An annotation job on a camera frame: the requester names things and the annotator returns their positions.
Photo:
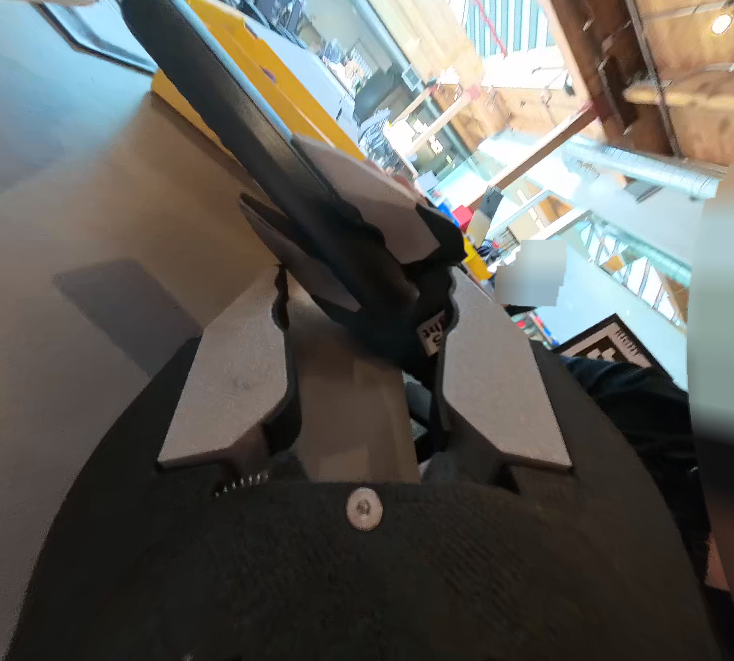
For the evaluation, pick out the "grey folded cloth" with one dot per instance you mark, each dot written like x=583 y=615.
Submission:
x=97 y=30

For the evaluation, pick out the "silver ventilation duct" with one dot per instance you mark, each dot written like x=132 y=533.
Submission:
x=648 y=168

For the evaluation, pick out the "black white marker sign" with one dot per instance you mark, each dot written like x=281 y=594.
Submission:
x=608 y=346

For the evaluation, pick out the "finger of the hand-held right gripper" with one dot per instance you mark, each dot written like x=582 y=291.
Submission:
x=378 y=202
x=304 y=265

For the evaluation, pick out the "black remote control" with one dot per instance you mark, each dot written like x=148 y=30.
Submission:
x=229 y=99

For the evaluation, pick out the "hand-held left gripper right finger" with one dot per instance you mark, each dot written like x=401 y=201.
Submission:
x=499 y=386

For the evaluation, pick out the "yellow storage bin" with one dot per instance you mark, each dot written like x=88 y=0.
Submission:
x=275 y=76

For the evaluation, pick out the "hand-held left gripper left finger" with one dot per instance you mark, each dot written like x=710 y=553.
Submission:
x=235 y=386

